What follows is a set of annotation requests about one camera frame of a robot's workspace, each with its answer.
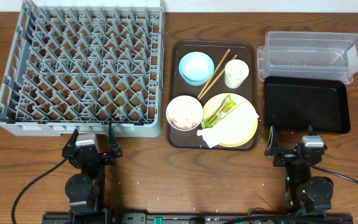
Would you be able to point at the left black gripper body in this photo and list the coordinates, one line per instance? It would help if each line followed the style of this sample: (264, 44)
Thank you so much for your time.
(91, 154)

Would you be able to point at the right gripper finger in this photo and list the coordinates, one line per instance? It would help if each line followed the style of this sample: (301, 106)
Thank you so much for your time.
(273, 143)
(311, 131)

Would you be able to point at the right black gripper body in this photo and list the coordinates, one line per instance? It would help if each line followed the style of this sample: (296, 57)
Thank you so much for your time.
(286, 157)

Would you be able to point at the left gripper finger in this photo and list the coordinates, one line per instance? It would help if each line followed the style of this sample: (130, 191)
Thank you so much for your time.
(112, 141)
(73, 138)

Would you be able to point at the white paper napkin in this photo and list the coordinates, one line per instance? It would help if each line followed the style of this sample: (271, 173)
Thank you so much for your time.
(238, 126)

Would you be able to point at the green snack wrapper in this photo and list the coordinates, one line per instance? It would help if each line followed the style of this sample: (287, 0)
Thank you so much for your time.
(225, 108)

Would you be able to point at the white bowl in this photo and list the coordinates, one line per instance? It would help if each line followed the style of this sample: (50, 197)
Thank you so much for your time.
(184, 113)

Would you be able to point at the white cup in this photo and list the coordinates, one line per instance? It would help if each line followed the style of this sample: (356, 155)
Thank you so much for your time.
(235, 72)

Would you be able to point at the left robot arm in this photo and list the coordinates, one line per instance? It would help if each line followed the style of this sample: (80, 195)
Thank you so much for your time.
(86, 189)

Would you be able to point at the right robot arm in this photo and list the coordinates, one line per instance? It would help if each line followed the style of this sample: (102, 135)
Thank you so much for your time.
(308, 195)

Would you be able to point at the black waste tray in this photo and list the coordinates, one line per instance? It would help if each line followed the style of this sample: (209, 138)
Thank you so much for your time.
(299, 103)

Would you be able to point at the yellow plate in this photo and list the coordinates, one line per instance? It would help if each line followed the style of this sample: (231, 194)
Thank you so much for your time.
(214, 103)

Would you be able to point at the grey dish rack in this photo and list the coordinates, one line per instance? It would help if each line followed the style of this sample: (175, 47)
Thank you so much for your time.
(91, 66)

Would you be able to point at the dark brown serving tray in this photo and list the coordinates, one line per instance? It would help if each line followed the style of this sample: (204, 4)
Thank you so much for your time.
(178, 87)

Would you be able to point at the clear plastic bin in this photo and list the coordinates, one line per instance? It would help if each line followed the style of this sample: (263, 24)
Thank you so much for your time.
(315, 55)

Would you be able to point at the lower wooden chopstick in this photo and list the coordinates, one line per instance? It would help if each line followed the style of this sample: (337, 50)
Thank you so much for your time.
(210, 83)

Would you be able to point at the wooden chopstick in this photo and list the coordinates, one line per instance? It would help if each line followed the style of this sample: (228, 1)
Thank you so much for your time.
(210, 83)
(215, 70)

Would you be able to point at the upper wooden chopstick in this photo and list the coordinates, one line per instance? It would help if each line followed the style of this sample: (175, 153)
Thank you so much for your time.
(215, 70)

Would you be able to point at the light blue bowl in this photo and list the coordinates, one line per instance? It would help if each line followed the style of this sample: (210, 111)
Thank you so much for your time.
(196, 68)

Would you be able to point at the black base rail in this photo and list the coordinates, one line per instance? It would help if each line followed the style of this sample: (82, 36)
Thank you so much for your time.
(141, 218)

